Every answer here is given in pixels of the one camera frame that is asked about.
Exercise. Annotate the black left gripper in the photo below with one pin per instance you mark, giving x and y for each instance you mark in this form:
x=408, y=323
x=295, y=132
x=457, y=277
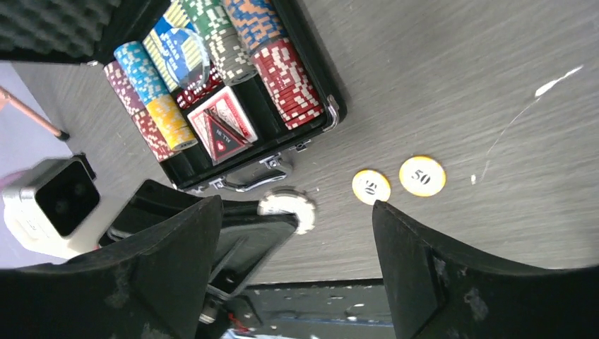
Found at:
x=245, y=244

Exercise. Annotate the blue orange chip stack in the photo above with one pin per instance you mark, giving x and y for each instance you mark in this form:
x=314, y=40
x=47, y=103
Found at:
x=256, y=22

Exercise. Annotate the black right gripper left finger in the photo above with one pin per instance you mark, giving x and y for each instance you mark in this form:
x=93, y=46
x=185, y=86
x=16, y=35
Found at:
x=149, y=285

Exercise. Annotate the red 100 chip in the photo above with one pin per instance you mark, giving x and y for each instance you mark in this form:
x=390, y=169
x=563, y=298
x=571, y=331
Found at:
x=422, y=176

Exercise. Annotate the purple poker chip stack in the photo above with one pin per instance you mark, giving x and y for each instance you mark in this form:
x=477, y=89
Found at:
x=123, y=88

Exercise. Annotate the white 1 chip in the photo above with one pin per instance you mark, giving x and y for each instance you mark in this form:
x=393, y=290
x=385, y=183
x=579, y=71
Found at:
x=286, y=200

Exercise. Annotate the green chip stack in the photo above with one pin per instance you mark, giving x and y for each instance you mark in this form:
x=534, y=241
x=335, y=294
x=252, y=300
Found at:
x=221, y=39

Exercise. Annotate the blue Texas Hold'em card deck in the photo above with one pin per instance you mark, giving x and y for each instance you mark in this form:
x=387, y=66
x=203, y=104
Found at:
x=174, y=17

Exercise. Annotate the triangular all in button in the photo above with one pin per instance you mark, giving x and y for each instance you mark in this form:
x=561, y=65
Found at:
x=225, y=141

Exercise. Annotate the red backed card deck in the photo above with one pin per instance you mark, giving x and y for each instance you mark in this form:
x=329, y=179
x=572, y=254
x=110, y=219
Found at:
x=226, y=105

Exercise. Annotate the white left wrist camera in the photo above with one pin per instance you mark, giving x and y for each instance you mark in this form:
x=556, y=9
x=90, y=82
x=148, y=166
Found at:
x=54, y=208

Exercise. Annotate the clear acrylic dealer disc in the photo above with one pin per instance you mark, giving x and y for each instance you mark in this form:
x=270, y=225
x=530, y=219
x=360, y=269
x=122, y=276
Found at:
x=186, y=57

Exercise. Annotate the yellow chip stack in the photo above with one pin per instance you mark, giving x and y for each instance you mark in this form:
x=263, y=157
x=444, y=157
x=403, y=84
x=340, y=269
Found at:
x=171, y=123

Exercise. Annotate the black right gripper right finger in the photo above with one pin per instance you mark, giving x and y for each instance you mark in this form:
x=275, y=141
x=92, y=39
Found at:
x=439, y=287

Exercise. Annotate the red chip stack right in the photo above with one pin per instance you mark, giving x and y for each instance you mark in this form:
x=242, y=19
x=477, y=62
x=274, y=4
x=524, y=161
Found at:
x=286, y=80

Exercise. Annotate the dark red chip stack left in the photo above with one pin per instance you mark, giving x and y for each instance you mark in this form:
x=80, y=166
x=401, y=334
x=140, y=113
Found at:
x=152, y=136

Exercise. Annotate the light blue chip stack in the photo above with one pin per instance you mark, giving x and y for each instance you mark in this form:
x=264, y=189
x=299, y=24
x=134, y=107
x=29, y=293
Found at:
x=141, y=71

